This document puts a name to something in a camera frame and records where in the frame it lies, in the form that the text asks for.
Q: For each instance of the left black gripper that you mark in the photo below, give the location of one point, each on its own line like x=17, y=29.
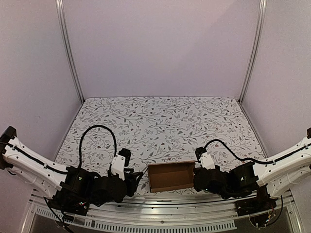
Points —
x=131, y=188

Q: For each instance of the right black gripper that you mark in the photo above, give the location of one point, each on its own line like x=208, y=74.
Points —
x=198, y=178

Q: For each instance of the brown cardboard box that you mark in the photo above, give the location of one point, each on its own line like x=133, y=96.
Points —
x=170, y=176

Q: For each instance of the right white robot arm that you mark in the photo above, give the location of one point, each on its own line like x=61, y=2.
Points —
x=275, y=174

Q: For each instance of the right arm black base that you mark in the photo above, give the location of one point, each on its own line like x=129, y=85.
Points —
x=261, y=202

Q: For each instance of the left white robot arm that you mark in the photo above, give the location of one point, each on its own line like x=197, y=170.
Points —
x=69, y=189

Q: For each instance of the floral patterned table mat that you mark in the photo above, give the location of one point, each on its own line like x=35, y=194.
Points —
x=158, y=130

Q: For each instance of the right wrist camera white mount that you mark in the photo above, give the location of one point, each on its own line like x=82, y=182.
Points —
x=204, y=158

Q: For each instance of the aluminium front rail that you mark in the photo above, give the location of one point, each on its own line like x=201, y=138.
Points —
x=199, y=213

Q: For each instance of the right aluminium frame post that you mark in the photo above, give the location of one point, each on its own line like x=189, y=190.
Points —
x=254, y=50

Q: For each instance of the aluminium frame post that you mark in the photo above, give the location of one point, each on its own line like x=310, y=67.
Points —
x=254, y=50
x=68, y=51

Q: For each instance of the left aluminium frame post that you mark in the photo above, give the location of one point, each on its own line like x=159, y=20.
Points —
x=68, y=51

